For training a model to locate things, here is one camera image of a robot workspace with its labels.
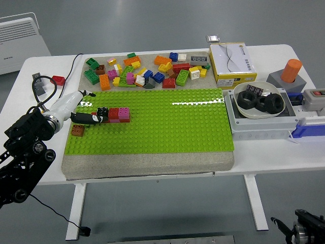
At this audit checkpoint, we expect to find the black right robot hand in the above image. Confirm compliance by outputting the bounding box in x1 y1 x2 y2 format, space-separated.
270 217 295 244

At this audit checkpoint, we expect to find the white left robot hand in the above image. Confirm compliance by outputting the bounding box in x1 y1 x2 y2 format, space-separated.
48 89 109 127

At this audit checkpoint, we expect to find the large green toy brick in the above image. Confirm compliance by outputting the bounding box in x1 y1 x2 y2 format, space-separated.
84 69 100 85

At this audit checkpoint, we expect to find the long orange toy brick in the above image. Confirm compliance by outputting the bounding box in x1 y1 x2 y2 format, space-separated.
99 74 111 92

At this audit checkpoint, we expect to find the dark green toy brick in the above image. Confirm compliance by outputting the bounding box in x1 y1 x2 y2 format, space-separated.
85 57 100 70

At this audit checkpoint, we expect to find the flat lime green toy brick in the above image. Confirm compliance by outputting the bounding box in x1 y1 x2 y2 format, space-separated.
118 78 137 88

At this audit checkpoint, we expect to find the green studded baseplate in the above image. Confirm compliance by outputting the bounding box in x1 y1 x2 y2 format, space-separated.
63 88 235 156

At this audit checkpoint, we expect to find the white table leg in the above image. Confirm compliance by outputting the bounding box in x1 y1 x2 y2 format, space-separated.
243 174 269 231
65 182 87 241

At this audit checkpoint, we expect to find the white heater appliance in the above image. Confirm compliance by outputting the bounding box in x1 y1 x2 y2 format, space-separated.
0 12 51 76

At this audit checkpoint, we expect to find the grey junction box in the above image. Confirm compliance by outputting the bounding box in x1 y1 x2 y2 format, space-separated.
223 87 299 141

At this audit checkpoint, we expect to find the large black hex nut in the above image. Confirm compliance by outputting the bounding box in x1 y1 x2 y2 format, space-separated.
264 93 284 114
237 90 259 110

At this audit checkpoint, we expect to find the small black hex nut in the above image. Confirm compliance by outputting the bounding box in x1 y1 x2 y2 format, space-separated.
255 96 269 112

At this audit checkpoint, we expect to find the dark blue plastic part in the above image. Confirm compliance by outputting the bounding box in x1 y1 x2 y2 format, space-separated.
287 93 304 106

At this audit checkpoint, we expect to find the white bowl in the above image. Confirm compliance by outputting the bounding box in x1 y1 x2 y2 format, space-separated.
233 81 286 120

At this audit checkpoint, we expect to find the dark circuit module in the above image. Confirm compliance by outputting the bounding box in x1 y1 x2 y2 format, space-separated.
245 84 264 97

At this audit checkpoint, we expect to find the grey block with hole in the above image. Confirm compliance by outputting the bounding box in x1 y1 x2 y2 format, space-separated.
266 71 307 94

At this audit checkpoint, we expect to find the orange cylinder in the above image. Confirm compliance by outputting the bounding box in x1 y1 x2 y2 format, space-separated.
280 58 303 84

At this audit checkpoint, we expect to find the yellow and white cardboard box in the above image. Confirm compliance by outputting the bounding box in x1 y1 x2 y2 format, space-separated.
208 42 257 89

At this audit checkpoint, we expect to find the thin black cord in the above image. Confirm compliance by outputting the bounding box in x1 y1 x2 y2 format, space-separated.
30 52 84 231

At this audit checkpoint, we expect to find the white cable tie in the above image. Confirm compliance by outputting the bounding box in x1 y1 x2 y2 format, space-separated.
288 130 301 146

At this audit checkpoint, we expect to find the grey switch box red button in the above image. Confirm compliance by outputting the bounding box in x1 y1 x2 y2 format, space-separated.
301 88 325 111

